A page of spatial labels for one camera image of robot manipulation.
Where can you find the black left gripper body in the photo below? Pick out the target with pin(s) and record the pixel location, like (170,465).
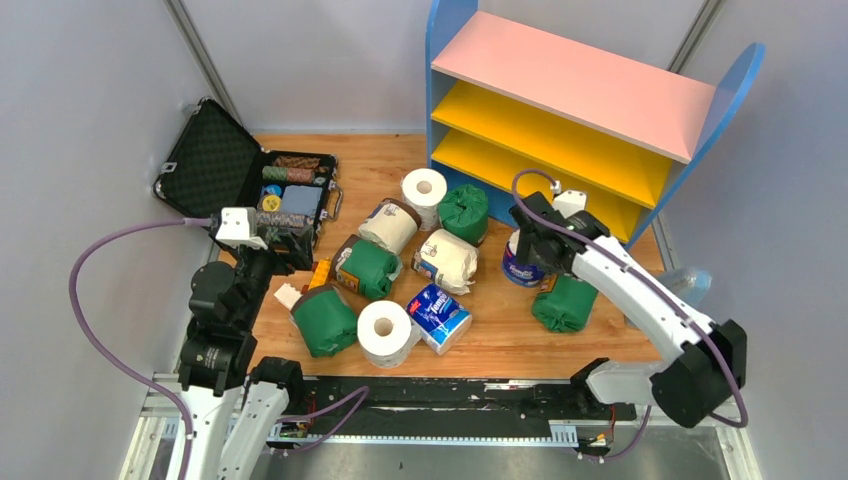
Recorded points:
(268,261)

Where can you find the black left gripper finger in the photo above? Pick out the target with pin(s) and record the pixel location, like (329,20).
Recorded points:
(296,259)
(278,235)

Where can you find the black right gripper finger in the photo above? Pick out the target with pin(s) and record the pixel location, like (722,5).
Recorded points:
(521,249)
(551,264)

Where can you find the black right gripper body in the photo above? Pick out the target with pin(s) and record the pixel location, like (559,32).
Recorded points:
(534,250)

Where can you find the blue Tempo tissue pack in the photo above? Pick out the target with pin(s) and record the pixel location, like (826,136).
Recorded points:
(527,276)

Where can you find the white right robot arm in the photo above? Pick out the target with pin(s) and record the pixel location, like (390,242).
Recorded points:
(703,362)

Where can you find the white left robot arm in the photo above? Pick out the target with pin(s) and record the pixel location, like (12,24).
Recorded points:
(228,405)

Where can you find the blue shelf with coloured boards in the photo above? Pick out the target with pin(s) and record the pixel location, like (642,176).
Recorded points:
(504,97)

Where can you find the blue playing card deck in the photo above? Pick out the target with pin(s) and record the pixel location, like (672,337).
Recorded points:
(301,200)

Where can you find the white toy brick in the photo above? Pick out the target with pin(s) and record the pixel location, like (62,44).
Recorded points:
(287,295)

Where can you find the yellow big blind button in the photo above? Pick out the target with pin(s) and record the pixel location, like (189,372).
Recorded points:
(270,203)

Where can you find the green wrapped roll right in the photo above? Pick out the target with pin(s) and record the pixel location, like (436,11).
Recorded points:
(564,304)

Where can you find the blue small blind button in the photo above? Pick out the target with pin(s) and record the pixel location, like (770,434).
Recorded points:
(272,190)

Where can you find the green wrapped roll brown band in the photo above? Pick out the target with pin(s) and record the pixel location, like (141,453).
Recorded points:
(365,268)

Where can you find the plain green wrapped roll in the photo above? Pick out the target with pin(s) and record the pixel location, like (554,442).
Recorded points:
(463,212)

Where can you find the green wrapped roll front left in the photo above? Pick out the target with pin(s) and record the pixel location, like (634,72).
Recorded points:
(326,322)

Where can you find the cream wrapped roll brown band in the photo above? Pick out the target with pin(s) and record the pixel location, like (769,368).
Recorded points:
(446,261)

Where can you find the cream wrapped roll blue picture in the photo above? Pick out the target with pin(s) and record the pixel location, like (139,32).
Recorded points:
(391,225)

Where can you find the black poker chip case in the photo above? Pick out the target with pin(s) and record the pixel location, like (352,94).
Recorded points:
(216,163)

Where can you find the white paper towel roll front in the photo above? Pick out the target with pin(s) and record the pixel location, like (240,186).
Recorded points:
(386,333)

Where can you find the plain white paper towel roll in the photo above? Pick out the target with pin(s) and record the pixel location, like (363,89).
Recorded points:
(423,189)

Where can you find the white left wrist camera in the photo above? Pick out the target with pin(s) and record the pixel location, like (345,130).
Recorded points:
(237,228)

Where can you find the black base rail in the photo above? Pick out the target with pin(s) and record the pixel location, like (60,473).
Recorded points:
(447,408)

